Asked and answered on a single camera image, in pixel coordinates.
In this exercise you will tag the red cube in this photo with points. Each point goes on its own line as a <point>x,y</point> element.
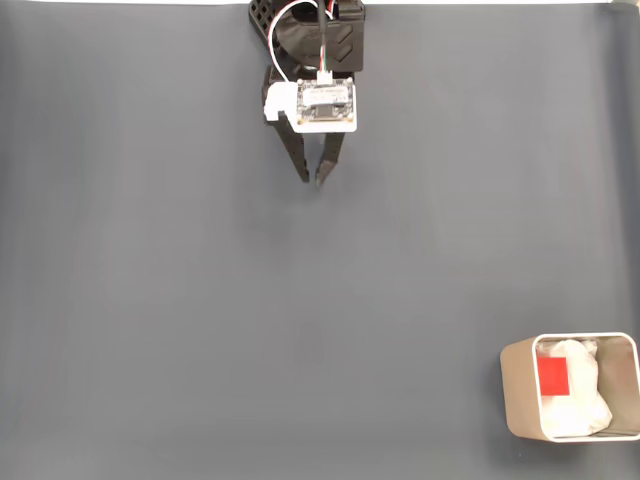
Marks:
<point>554,376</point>

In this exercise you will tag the beige square box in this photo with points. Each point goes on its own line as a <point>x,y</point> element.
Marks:
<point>517,390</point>

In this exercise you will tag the dark blue table mat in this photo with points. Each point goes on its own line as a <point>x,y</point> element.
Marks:
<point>200,250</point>

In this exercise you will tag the crumpled white paper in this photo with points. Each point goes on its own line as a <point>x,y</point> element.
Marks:
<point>585,405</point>

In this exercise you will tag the white camera board mount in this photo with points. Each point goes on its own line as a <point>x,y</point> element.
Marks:
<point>325,105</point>

